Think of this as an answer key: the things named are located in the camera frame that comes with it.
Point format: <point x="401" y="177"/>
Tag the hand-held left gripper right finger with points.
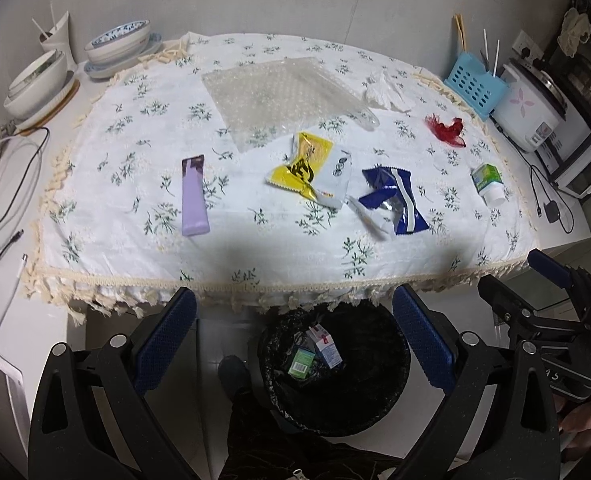
<point x="423" y="335"/>

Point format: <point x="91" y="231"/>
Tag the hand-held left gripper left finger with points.
<point x="168" y="335"/>

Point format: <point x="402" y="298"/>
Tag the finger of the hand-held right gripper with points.
<point x="505" y="300"/>
<point x="545" y="262"/>

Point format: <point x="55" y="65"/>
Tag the black trash bin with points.
<point x="375" y="360"/>

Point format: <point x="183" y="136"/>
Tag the red mesh net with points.
<point x="448" y="130"/>

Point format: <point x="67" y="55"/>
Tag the clear bubble wrap sheet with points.
<point x="275" y="95"/>

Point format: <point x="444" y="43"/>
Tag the person's right hand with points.
<point x="583" y="422"/>

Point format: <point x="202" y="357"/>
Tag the black power adapter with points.
<point x="553" y="211"/>

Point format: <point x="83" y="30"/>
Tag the person's dark shoe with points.
<point x="234" y="377"/>

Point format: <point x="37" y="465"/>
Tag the white blue small carton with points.
<point x="328" y="347"/>

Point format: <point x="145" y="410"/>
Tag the white toaster oven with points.
<point x="583" y="170"/>

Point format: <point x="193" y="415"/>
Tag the green white small carton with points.
<point x="488" y="180"/>

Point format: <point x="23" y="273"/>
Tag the small white wrapper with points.
<point x="375" y="220"/>

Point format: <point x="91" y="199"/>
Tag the green small box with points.
<point x="301" y="362"/>

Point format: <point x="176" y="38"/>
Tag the white floral tablecloth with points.
<point x="125" y="210"/>

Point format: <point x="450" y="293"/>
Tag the purple tube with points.
<point x="194" y="200"/>

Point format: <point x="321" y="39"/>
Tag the blue foil wrapper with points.
<point x="406" y="195"/>

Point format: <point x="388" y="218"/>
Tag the white rice cooker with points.
<point x="525" y="105"/>

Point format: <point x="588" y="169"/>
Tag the white snack packet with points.
<point x="338" y="175"/>

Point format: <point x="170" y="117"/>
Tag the blue plastic basket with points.
<point x="475" y="85"/>

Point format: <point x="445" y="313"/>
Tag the yellow snack packet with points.
<point x="300" y="165"/>

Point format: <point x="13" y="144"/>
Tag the white crumpled tissue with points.
<point x="385" y="92"/>

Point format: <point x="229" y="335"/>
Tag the cream mesh cloth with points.
<point x="575" y="30"/>

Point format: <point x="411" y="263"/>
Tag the wooden chopstick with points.
<point x="462" y="35"/>
<point x="457" y="35"/>

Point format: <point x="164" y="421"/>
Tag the large white bowl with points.
<point x="35" y="87"/>

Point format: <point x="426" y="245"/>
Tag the blue patterned bowl on plate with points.
<point x="145" y="52"/>

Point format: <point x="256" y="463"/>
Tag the white cup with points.
<point x="58" y="40"/>

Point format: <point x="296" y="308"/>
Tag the white wall socket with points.
<point x="528" y="45"/>

